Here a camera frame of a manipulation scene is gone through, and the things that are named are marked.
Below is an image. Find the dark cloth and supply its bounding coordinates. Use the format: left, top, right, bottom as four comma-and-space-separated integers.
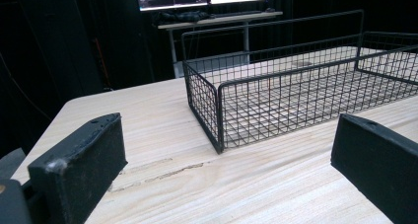
153, 10, 211, 27

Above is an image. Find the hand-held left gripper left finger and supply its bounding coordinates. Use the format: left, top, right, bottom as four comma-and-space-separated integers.
27, 112, 128, 224

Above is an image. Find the black wire basket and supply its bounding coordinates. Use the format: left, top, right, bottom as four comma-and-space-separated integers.
180, 9, 418, 155

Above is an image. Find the black keyboard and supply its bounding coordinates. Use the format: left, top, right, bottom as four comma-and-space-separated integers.
210, 10, 264, 19

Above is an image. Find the standing desk with white legs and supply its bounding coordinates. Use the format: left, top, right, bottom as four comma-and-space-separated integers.
157, 11, 284, 79

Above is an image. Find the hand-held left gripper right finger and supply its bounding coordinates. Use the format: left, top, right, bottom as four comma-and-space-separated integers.
330, 112, 418, 224

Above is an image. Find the black curtain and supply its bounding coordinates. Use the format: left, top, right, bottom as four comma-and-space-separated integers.
0, 0, 156, 156

